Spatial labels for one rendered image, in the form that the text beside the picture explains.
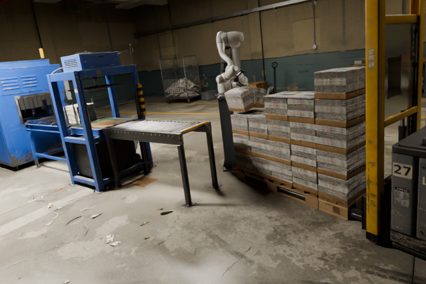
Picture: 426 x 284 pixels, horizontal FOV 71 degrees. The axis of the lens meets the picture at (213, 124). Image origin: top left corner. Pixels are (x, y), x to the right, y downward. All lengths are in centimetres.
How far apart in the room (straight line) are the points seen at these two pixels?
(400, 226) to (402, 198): 22
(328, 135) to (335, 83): 45
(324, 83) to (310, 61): 730
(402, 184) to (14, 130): 558
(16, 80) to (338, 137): 516
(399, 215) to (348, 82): 103
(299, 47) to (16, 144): 796
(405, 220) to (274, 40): 849
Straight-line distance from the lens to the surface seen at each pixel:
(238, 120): 346
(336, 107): 263
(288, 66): 1020
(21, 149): 614
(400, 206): 248
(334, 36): 975
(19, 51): 1177
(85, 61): 412
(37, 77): 624
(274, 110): 305
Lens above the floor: 150
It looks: 12 degrees down
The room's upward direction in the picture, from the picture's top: 7 degrees counter-clockwise
